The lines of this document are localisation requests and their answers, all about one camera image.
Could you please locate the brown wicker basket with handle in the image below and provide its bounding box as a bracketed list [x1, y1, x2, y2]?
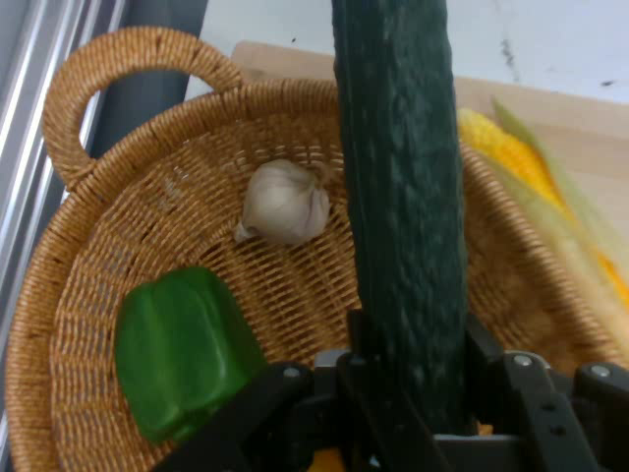
[4, 27, 629, 472]

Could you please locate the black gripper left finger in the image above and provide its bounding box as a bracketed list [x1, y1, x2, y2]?
[156, 309, 453, 472]

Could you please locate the light wooden cutting board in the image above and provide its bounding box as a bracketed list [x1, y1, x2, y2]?
[230, 41, 629, 217]

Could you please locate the green bell pepper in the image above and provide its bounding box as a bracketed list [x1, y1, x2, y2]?
[115, 266, 270, 445]

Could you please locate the yellow corn cob with husk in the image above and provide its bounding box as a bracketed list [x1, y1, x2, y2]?
[456, 96, 629, 328]

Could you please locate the dark green cucumber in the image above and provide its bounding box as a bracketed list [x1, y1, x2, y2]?
[329, 0, 471, 437]

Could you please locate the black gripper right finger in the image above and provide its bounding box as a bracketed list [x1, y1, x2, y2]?
[464, 314, 629, 472]

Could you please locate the white garlic bulb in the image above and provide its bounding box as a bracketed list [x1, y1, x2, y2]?
[233, 157, 331, 246]

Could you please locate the aluminium side frame rail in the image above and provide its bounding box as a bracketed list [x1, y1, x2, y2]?
[0, 0, 130, 409]

